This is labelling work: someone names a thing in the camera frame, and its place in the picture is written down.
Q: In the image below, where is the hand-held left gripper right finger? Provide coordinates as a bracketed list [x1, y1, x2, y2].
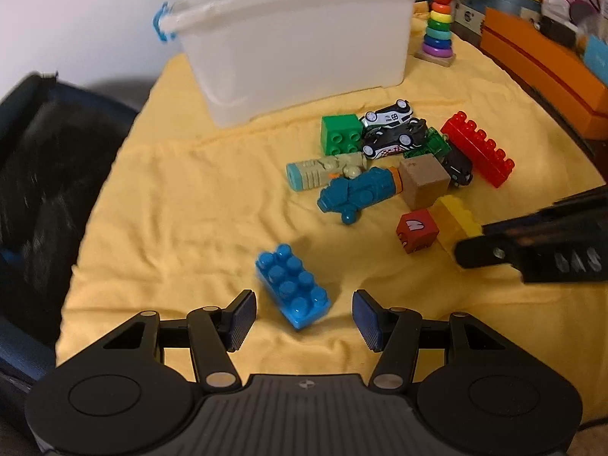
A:
[352, 289, 513, 393]

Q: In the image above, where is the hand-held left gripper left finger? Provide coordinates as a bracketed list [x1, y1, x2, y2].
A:
[97, 289, 258, 393]

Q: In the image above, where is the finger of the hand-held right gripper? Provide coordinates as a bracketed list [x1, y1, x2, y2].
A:
[454, 234, 524, 269]
[480, 188, 608, 243]

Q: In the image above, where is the blue building brick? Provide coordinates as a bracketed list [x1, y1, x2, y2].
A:
[255, 244, 331, 330]

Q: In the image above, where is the green toy block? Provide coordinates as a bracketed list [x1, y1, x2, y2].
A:
[404, 127, 450, 158]

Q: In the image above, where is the white toy car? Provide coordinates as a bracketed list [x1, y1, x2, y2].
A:
[360, 99, 413, 129]

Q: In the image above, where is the white plastic storage bin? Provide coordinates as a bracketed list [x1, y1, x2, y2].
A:
[152, 0, 429, 129]

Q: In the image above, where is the yellow building brick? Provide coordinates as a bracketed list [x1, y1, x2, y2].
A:
[430, 195, 483, 252]

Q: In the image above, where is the red printed cube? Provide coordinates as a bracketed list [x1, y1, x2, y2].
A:
[396, 209, 440, 253]

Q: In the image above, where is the small dark toy car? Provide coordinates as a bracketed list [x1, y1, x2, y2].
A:
[441, 145, 474, 188]

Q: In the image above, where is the brown wooden cube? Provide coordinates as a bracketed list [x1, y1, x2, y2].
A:
[398, 153, 451, 210]

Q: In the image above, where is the red long building brick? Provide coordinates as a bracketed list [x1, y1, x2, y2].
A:
[441, 111, 516, 188]

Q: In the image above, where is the teal toy cannon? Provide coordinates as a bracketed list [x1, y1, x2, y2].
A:
[317, 166, 404, 226]

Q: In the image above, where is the yellow cloth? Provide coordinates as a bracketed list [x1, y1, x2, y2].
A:
[56, 5, 608, 442]

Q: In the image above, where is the black toy car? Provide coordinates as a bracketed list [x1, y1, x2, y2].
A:
[362, 118, 428, 160]

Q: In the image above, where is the beige toy with teal tip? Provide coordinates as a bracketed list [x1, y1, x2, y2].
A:
[286, 153, 369, 192]

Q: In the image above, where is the orange box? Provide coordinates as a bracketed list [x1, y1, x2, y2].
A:
[480, 7, 608, 141]

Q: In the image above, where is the light blue box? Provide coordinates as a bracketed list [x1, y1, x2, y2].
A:
[583, 35, 608, 82]

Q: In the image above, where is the green building brick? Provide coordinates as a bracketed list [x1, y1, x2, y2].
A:
[321, 115, 366, 155]

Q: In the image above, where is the dark blue box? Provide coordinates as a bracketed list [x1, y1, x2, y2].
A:
[453, 0, 492, 35]

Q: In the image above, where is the black chair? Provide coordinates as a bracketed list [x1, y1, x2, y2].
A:
[0, 71, 143, 438]

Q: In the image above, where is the rainbow ring stacking toy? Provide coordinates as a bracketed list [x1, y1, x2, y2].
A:
[413, 0, 457, 68]

